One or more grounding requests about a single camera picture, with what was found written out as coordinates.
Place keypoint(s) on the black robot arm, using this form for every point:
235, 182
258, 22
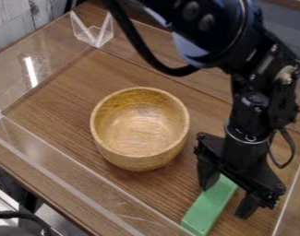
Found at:
220, 33

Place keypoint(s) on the clear acrylic enclosure wall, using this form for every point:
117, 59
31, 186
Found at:
54, 78

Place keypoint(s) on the clear acrylic corner bracket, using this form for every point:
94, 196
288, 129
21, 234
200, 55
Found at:
96, 36

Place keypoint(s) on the green rectangular block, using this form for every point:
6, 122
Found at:
208, 207

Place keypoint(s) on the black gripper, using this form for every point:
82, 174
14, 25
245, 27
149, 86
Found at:
241, 162

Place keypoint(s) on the brown wooden bowl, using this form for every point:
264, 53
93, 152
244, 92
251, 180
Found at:
140, 126

